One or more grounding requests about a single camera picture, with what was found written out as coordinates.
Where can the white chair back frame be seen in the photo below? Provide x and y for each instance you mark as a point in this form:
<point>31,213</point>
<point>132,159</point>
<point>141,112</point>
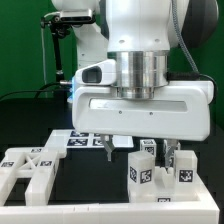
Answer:
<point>38,164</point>

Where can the white corner fence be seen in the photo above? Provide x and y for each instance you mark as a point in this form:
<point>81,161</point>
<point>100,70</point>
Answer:
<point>202,211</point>

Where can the black camera stand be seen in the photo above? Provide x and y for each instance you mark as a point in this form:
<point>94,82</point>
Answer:
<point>59,30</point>

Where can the white chair seat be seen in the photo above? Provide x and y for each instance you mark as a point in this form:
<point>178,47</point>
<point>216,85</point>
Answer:
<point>165,185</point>

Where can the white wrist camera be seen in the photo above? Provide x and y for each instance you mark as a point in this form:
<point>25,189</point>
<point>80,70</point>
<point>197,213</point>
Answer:
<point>101,74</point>

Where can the white chair nut cube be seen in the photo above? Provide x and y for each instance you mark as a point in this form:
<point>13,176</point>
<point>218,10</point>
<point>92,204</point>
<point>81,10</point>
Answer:
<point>148,145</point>

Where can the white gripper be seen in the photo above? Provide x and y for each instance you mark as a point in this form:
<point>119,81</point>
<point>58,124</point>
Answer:
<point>179,111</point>

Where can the grey camera on stand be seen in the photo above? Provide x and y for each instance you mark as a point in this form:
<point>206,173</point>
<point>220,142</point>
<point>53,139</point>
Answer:
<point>76,16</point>

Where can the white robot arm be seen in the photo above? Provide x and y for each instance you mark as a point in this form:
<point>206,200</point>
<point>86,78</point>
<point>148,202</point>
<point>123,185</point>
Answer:
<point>128,91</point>

